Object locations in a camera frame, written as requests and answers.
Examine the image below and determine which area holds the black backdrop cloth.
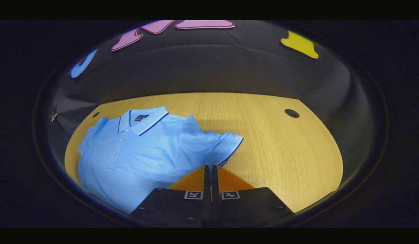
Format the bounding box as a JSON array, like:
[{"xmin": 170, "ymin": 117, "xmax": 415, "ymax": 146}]
[{"xmin": 35, "ymin": 20, "xmax": 386, "ymax": 197}]

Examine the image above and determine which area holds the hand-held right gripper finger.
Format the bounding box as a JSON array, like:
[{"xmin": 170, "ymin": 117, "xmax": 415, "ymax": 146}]
[
  {"xmin": 211, "ymin": 165, "xmax": 294, "ymax": 227},
  {"xmin": 130, "ymin": 165, "xmax": 211, "ymax": 227}
]

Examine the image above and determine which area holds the light blue T-shirt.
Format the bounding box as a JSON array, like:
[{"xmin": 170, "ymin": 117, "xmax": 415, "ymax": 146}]
[{"xmin": 77, "ymin": 106, "xmax": 244, "ymax": 215}]

